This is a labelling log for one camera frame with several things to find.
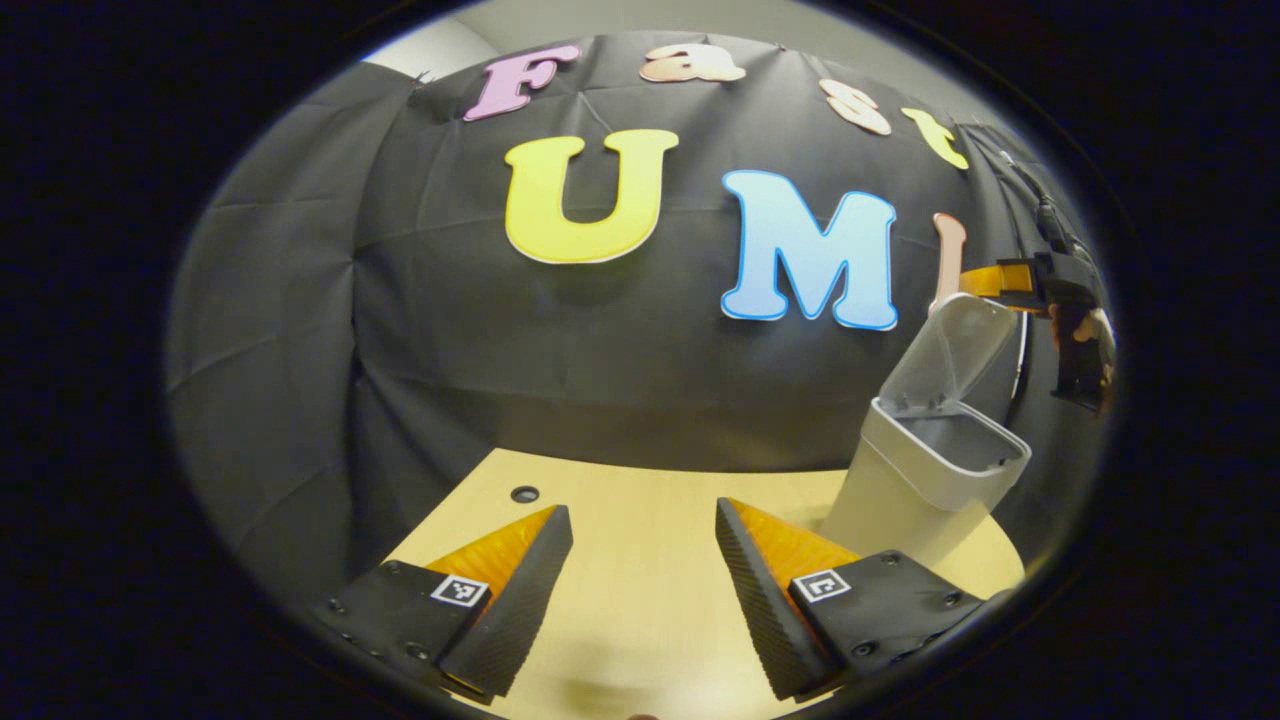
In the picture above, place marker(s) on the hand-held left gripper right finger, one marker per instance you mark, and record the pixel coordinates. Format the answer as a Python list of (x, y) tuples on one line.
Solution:
[(765, 610)]

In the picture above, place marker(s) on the black backdrop cloth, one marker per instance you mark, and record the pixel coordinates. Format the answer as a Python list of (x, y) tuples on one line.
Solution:
[(500, 380)]

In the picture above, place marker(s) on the wooden desktop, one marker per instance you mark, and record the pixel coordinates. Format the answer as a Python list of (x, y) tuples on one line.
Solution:
[(640, 560)]

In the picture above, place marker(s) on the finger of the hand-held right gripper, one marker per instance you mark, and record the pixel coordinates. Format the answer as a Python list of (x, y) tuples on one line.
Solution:
[(1000, 280)]

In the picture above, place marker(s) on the white desktop garbage bin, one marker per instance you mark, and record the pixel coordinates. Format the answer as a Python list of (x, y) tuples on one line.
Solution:
[(900, 480)]

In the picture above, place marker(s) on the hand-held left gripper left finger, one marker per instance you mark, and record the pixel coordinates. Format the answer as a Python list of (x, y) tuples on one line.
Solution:
[(515, 620)]

